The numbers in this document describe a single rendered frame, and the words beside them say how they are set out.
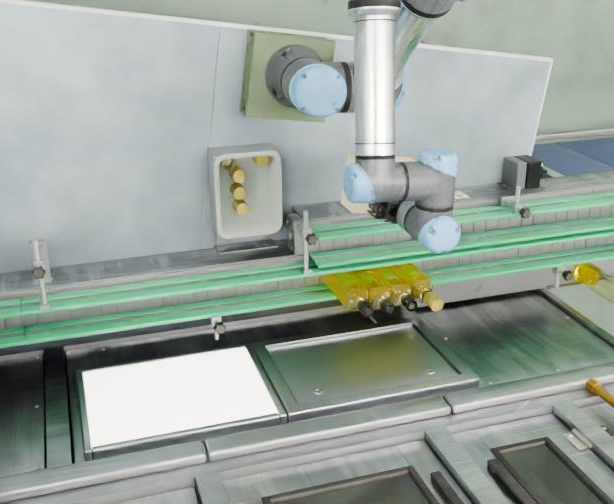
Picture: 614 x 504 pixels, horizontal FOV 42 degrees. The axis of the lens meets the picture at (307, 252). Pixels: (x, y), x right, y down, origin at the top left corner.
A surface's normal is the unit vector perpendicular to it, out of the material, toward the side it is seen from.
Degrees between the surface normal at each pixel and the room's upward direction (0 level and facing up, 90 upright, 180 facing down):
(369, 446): 0
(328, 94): 9
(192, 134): 0
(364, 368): 91
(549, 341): 90
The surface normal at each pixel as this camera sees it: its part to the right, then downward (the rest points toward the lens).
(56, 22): 0.30, 0.36
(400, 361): -0.01, -0.93
